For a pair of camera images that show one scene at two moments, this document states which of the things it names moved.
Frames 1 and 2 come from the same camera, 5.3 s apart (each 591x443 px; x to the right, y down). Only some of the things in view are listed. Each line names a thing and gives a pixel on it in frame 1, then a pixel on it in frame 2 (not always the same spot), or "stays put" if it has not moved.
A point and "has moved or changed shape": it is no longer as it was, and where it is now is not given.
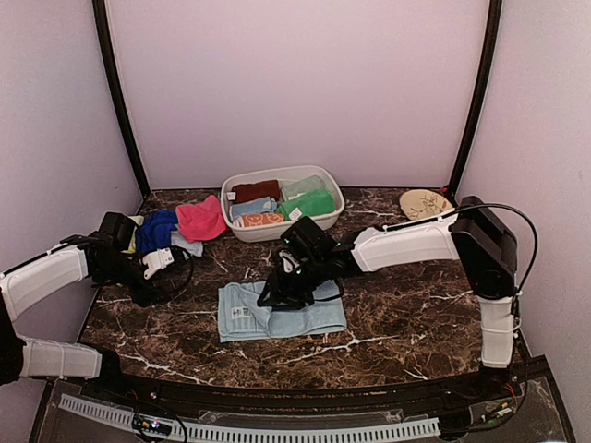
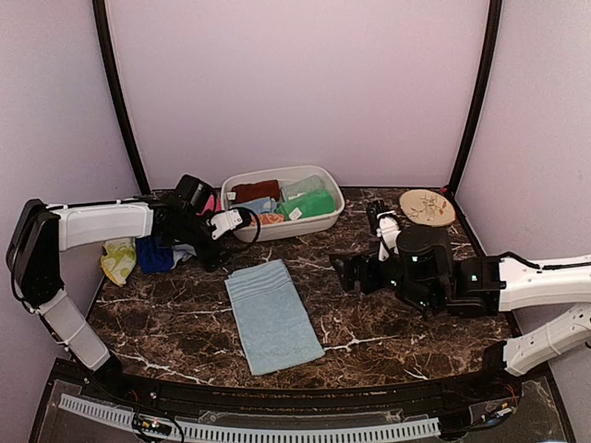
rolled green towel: x=309 y=203 stays put
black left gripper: x=148 y=293 -> x=221 y=260
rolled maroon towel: x=247 y=192 stays put
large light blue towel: x=241 y=318 has moved or changed shape
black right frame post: x=474 y=118 stays put
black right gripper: x=281 y=293 -> x=365 y=259
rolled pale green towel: x=312 y=183 stays put
